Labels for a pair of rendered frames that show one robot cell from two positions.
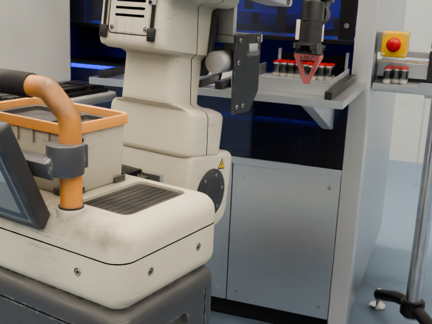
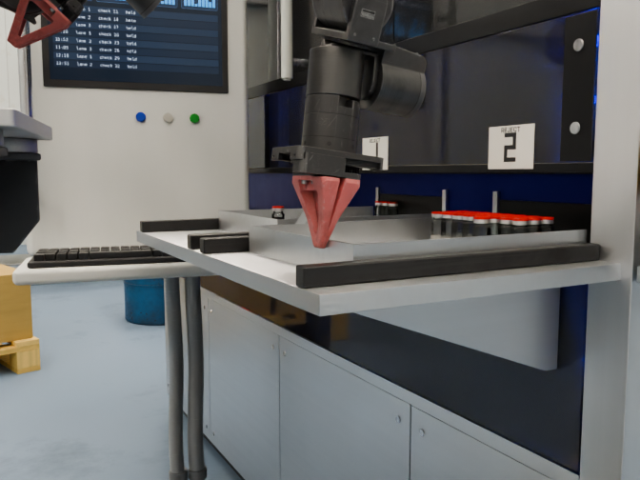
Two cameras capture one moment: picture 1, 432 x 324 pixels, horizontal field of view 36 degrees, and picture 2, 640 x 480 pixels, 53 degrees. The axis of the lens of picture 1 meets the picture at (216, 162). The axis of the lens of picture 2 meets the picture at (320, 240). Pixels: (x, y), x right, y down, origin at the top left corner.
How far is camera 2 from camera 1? 136 cm
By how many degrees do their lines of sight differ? 42
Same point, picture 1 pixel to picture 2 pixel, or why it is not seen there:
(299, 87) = (315, 256)
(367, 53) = (621, 190)
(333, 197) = not seen: outside the picture
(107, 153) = not seen: outside the picture
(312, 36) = (312, 132)
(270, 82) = (285, 244)
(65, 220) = not seen: outside the picture
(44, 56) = (195, 210)
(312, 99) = (282, 285)
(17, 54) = (147, 205)
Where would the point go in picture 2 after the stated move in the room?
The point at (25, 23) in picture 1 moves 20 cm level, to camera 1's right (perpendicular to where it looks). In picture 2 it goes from (162, 165) to (217, 164)
